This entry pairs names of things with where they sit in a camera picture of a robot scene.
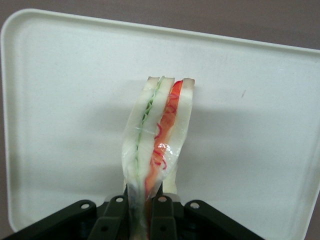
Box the white rectangular plastic tray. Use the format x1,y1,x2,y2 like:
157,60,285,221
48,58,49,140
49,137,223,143
0,8,320,240

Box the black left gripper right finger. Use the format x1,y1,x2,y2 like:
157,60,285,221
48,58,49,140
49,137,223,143
149,195,265,240

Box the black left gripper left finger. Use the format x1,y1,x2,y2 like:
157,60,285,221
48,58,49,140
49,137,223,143
0,194,131,240

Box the plastic-wrapped triangle sandwich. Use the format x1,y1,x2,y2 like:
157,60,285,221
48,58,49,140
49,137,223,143
120,75,196,240

